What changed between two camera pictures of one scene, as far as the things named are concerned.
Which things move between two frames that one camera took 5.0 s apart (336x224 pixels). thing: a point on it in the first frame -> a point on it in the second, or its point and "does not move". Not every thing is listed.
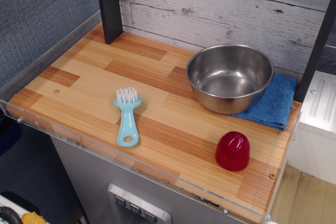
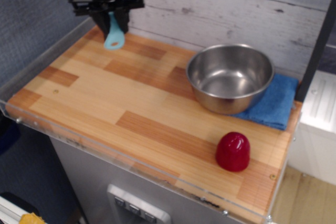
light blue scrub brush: [127, 99] -> [110, 37]
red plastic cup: [232, 152] does not move
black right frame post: [313, 63] does not move
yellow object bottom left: [31, 217] does not move
